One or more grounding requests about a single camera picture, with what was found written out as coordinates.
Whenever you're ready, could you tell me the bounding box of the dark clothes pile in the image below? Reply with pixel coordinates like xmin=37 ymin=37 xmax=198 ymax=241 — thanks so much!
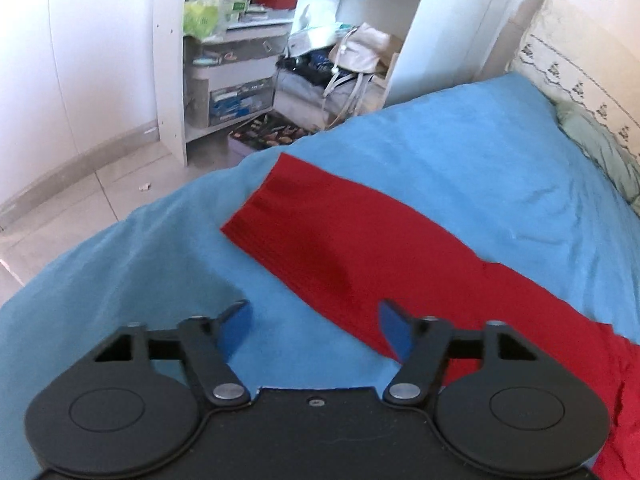
xmin=276 ymin=49 xmax=337 ymax=87

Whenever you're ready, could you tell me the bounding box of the floral print pillow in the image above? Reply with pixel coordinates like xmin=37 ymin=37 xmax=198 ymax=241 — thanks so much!
xmin=507 ymin=0 xmax=640 ymax=161

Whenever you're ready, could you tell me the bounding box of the green plastic bag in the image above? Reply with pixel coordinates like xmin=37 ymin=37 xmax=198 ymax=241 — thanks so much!
xmin=182 ymin=0 xmax=229 ymax=42

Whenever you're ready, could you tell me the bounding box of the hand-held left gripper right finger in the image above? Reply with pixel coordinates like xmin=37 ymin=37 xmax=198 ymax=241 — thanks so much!
xmin=378 ymin=299 xmax=539 ymax=409

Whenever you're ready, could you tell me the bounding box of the blue bed sheet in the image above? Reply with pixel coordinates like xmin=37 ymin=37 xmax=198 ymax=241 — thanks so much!
xmin=0 ymin=71 xmax=640 ymax=480

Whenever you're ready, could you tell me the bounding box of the red garment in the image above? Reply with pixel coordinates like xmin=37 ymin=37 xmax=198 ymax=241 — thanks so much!
xmin=220 ymin=153 xmax=640 ymax=480

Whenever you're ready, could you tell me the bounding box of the colourful printed box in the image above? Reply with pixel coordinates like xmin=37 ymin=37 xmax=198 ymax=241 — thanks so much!
xmin=227 ymin=112 xmax=319 ymax=167

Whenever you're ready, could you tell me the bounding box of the white storage box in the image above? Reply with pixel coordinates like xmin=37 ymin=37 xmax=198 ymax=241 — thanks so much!
xmin=274 ymin=67 xmax=387 ymax=129

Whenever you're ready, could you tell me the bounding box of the white shelf unit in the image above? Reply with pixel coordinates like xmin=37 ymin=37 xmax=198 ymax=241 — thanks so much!
xmin=152 ymin=0 xmax=307 ymax=168

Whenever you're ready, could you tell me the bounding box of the pale green blanket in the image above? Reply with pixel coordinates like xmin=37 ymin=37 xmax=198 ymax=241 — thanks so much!
xmin=555 ymin=100 xmax=640 ymax=216

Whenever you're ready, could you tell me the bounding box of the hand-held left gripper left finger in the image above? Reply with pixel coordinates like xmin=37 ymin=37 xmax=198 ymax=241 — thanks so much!
xmin=92 ymin=300 xmax=251 ymax=409

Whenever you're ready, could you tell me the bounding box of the white cabinet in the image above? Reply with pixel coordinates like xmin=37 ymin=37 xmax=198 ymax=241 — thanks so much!
xmin=295 ymin=0 xmax=512 ymax=109

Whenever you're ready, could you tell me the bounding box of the white handbag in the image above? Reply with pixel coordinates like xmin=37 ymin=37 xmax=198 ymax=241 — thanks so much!
xmin=322 ymin=22 xmax=394 ymax=128

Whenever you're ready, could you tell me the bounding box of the clear plastic drawer unit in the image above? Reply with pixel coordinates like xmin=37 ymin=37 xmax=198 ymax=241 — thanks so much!
xmin=182 ymin=34 xmax=292 ymax=131

